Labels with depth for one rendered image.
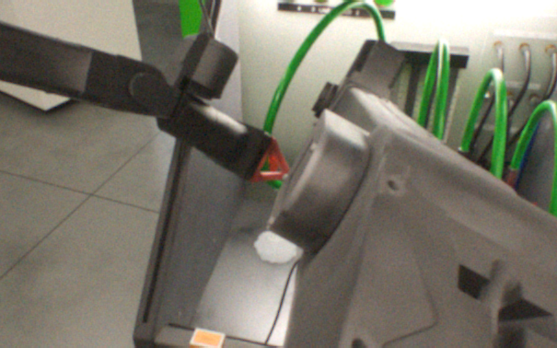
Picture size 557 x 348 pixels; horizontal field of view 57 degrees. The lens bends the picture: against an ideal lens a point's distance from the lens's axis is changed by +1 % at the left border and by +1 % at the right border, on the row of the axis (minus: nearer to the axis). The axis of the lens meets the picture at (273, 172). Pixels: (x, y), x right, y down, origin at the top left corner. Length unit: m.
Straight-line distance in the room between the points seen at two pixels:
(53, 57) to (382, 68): 0.35
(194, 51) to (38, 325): 1.80
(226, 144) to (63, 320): 1.71
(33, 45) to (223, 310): 0.69
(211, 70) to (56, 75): 0.17
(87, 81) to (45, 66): 0.04
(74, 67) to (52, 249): 2.06
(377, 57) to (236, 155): 0.21
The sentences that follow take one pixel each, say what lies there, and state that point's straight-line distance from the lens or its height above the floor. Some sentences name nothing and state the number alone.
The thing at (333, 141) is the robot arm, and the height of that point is 1.58.
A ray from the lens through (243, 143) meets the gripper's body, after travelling 0.65.
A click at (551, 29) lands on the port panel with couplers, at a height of 1.33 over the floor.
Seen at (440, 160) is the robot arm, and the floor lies 1.58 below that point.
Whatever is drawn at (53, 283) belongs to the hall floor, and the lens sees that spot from 2.42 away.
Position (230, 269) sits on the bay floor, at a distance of 1.15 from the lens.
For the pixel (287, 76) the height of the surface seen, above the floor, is 1.37.
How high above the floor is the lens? 1.66
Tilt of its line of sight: 36 degrees down
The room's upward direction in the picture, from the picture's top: straight up
